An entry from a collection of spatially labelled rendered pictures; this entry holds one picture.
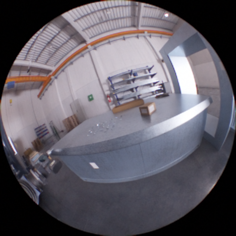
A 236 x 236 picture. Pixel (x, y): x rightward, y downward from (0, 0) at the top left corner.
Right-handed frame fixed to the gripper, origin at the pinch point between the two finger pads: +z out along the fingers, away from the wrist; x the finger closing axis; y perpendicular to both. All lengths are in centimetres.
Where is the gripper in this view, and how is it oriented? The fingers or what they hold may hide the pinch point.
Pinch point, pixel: (49, 162)
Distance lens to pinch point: 68.6
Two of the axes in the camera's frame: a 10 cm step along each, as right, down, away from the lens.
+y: -10.0, -0.6, 0.2
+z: 0.4, -2.9, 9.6
